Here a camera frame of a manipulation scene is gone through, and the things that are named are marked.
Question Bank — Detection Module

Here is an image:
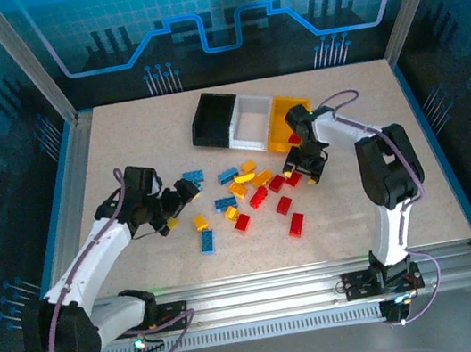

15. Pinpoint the slotted grey cable duct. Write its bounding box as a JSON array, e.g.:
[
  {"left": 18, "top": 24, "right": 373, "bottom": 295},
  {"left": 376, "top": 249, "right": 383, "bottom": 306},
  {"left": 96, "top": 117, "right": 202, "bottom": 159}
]
[{"left": 95, "top": 299, "right": 390, "bottom": 352}]

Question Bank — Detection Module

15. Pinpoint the aluminium side rail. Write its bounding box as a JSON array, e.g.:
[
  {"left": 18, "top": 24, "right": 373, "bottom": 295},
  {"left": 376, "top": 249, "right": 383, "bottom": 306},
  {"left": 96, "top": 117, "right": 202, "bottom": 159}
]
[{"left": 13, "top": 109, "right": 123, "bottom": 308}]

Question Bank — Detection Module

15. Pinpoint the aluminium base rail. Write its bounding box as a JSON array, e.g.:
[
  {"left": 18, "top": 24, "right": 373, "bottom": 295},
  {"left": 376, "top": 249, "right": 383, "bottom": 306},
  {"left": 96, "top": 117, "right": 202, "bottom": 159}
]
[{"left": 91, "top": 235, "right": 471, "bottom": 344}]

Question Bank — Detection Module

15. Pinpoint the small black controller box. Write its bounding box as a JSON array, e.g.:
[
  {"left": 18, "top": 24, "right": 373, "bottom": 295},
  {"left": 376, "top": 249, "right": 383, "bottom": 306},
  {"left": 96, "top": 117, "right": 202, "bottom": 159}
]
[
  {"left": 130, "top": 331, "right": 166, "bottom": 352},
  {"left": 377, "top": 295, "right": 417, "bottom": 328}
]

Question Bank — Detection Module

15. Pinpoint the white plastic bin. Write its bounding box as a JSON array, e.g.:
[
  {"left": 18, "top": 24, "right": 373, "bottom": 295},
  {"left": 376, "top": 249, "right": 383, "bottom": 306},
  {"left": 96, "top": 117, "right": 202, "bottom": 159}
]
[{"left": 220, "top": 89, "right": 283, "bottom": 159}]

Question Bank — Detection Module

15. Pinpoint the black plastic bin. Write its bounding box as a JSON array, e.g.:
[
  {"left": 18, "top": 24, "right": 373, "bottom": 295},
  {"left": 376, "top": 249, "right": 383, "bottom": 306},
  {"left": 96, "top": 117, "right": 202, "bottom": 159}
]
[{"left": 185, "top": 87, "right": 246, "bottom": 155}]

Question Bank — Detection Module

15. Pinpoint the blue table edge strip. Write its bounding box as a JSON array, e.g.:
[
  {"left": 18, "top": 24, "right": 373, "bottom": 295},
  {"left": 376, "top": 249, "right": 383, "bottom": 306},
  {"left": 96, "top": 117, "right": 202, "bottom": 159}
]
[
  {"left": 390, "top": 50, "right": 471, "bottom": 257},
  {"left": 5, "top": 119, "right": 105, "bottom": 321}
]

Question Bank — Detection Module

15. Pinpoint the yellow plastic bin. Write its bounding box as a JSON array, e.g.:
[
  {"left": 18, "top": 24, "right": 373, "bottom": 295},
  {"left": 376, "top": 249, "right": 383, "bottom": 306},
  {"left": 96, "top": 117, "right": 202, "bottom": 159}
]
[{"left": 258, "top": 90, "right": 320, "bottom": 155}]

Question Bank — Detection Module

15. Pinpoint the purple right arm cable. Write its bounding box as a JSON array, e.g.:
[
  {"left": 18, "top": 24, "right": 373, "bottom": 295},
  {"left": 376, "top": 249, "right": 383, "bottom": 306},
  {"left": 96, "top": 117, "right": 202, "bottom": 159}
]
[{"left": 311, "top": 78, "right": 450, "bottom": 336}]

